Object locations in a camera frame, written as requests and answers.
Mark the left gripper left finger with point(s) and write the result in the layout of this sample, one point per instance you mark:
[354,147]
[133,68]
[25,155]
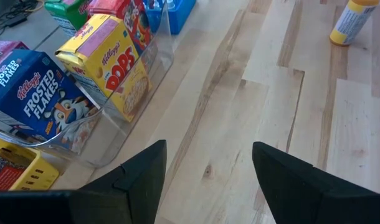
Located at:
[68,208]

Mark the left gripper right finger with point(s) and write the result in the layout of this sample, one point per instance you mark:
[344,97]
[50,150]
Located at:
[327,205]

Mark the blue Frosted Flakes cereal box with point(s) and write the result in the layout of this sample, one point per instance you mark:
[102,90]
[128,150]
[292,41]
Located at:
[34,96]

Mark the yellow Corn Pops cereal box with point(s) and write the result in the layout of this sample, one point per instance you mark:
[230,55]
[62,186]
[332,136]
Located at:
[112,59]

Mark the purple Raisin Bran cereal box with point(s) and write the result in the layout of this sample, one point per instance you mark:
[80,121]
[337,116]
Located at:
[3,51]

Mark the yellow bottle white collar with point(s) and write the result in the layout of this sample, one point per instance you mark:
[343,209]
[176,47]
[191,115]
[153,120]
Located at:
[350,23]

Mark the green Apple Jacks cereal box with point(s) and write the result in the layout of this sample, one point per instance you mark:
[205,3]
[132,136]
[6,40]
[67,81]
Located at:
[67,14]

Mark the red Froot Loops cereal box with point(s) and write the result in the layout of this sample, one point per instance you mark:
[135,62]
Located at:
[137,25]

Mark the yellow plastic basket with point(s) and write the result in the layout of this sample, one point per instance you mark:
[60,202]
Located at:
[42,174]

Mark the clear plastic bin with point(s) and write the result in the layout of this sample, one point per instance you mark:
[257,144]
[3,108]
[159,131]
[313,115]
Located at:
[124,140]

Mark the black power adapter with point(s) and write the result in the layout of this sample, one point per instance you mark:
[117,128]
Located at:
[15,21]

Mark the blue plastic basket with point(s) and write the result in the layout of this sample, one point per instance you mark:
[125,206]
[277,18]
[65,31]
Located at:
[180,15]

